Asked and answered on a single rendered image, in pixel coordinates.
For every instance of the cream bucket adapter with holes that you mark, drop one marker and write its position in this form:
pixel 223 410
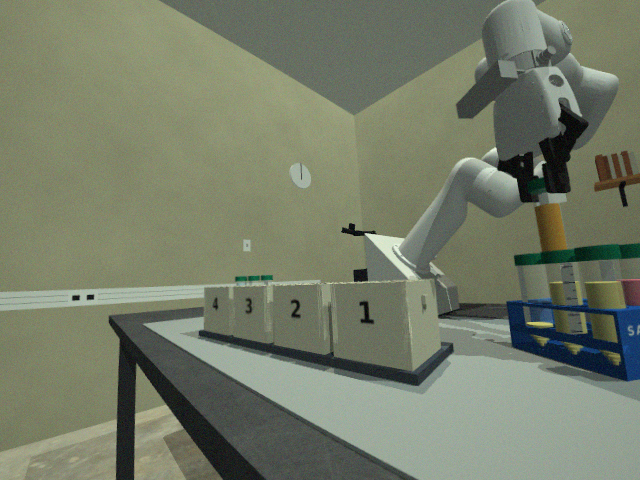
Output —
pixel 388 323
pixel 253 312
pixel 302 317
pixel 218 310

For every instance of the blue tube rack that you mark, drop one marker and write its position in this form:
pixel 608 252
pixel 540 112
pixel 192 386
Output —
pixel 627 324

